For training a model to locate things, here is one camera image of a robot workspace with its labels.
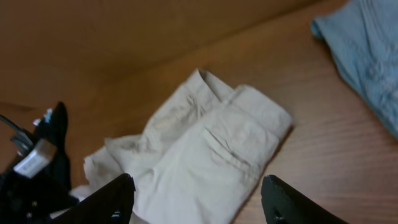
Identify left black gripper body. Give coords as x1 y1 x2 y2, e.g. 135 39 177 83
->
1 172 78 224

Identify folded light blue jeans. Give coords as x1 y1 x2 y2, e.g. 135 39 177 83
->
310 0 397 136

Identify beige shorts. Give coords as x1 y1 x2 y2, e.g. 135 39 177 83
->
71 70 292 224

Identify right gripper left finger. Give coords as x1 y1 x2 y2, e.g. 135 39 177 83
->
51 174 136 224

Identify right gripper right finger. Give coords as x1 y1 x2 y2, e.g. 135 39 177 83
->
261 175 347 224

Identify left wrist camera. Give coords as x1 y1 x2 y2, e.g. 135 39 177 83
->
1 115 57 179

